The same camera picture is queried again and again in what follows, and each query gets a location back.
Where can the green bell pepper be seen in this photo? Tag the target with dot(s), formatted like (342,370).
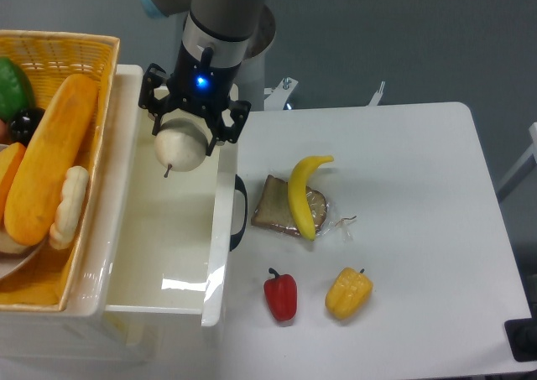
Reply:
(16,91)

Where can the red fruit at edge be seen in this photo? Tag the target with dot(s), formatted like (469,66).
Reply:
(3,132)

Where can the wrapped brown bread slice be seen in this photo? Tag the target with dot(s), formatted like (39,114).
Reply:
(272,212)

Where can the red bell pepper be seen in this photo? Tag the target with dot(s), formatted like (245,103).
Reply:
(281,295)

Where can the small cream squash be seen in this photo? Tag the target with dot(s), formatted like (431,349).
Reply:
(68,212)

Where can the open upper white drawer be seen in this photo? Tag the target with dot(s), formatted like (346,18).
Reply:
(175,235)

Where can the white drawer cabinet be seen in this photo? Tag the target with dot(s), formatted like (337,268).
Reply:
(85,329)

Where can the yellow bell pepper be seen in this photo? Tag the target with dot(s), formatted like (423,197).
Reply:
(349,292)

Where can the long orange bread loaf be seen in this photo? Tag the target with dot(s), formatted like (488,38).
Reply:
(35,191)

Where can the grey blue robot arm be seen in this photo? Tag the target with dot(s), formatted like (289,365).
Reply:
(214,42)

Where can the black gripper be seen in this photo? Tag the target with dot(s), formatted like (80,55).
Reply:
(199,88)

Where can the white bracket behind table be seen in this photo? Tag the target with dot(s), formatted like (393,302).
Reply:
(377,95)

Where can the black device at edge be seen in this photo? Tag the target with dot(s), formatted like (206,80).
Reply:
(521,334)

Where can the yellow wicker basket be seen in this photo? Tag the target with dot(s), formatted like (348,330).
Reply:
(43,284)

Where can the black round fruit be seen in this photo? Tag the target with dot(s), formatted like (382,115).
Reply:
(23,124)

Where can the black drawer handle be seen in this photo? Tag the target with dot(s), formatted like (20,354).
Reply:
(240,213)

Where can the yellow banana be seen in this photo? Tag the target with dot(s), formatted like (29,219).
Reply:
(307,208)

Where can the orange fruit slice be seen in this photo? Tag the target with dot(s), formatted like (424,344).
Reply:
(11,158)

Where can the white metal bracket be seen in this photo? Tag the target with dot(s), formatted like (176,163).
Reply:
(277,98)

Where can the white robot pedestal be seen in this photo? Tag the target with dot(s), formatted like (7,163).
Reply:
(250,79)

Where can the white frame at right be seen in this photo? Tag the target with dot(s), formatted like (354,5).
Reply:
(522,167)

